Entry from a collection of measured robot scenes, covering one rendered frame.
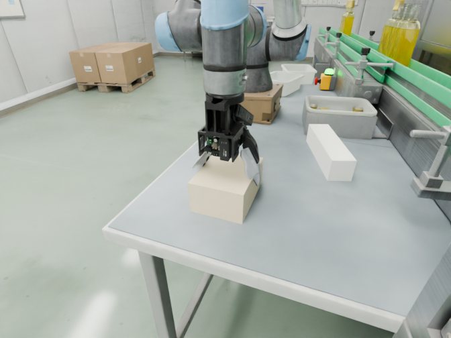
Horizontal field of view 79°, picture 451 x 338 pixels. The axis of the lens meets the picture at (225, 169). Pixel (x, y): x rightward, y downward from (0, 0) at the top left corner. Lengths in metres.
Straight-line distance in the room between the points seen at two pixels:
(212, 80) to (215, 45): 0.05
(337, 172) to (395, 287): 0.31
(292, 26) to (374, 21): 6.35
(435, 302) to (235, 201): 0.33
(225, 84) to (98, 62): 4.11
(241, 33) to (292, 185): 0.39
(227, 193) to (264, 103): 0.56
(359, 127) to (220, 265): 0.69
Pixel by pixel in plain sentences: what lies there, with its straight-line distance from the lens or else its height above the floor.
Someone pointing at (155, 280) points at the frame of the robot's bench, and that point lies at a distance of 0.73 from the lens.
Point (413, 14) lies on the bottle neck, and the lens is 1.27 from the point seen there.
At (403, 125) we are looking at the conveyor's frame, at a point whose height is 0.83.
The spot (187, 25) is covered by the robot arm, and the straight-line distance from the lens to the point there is 0.60.
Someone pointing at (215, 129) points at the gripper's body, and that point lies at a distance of 0.49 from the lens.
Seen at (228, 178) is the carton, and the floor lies 0.83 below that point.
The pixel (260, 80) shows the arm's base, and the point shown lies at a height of 0.89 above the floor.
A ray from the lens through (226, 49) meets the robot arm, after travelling 0.46.
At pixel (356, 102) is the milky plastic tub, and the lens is 1.15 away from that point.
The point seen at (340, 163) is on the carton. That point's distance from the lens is 0.73.
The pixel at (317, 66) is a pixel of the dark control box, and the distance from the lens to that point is 1.82.
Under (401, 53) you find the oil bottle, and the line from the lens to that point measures 1.26.
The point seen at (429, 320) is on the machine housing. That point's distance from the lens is 0.46.
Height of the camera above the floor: 1.14
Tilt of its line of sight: 31 degrees down
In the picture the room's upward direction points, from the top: straight up
